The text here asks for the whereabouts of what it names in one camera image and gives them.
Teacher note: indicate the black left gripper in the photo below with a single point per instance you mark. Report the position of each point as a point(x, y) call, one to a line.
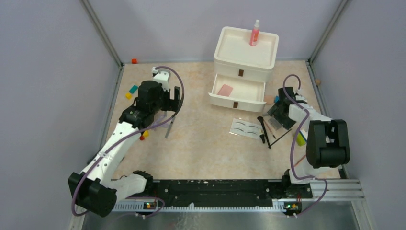
point(171, 104)

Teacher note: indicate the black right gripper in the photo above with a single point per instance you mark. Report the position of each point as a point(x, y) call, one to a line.
point(287, 123)

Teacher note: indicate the grey eyeshadow palette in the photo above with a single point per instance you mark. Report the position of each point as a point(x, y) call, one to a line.
point(274, 123)

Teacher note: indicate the white drawer organizer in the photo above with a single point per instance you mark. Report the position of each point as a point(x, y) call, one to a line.
point(244, 67)

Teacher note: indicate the pink rectangular sponge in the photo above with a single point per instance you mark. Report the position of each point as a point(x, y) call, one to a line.
point(225, 90)

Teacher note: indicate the pink spray bottle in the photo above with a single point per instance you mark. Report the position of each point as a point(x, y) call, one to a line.
point(255, 33)

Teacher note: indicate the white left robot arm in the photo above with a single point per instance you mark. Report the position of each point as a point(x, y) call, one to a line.
point(94, 189)

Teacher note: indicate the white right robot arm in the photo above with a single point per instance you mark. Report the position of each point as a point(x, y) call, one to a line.
point(326, 139)

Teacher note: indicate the round peach makeup puff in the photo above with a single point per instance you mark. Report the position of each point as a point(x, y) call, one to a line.
point(269, 99)

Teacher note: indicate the black makeup brush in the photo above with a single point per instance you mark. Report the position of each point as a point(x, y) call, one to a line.
point(261, 120)

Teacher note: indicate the blue toy cube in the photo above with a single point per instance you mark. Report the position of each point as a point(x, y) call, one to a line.
point(276, 99)

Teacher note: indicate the clear purple plastic bag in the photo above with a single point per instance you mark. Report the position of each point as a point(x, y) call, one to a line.
point(158, 119)

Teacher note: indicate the thin brown brush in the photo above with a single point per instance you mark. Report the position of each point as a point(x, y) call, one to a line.
point(269, 129)

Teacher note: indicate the thin black eyeliner brush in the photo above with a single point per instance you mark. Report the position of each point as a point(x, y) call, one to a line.
point(274, 142)

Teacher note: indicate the eyebrow stencil sheet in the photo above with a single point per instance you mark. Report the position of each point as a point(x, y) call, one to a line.
point(247, 129)

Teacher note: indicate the red yellow toy block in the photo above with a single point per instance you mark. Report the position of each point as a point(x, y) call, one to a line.
point(144, 135)

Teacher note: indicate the teal toy block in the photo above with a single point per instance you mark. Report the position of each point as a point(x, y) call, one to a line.
point(133, 89)

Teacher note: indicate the coral pink pencil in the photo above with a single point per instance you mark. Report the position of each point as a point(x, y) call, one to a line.
point(300, 160)

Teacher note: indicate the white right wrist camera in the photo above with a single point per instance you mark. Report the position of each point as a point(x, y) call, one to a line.
point(299, 97)

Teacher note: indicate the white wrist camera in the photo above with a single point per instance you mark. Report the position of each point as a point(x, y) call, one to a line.
point(299, 97)
point(162, 76)

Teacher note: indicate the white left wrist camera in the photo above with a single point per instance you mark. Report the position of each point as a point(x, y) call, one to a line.
point(162, 76)

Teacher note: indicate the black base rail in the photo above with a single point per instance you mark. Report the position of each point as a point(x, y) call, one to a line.
point(226, 193)

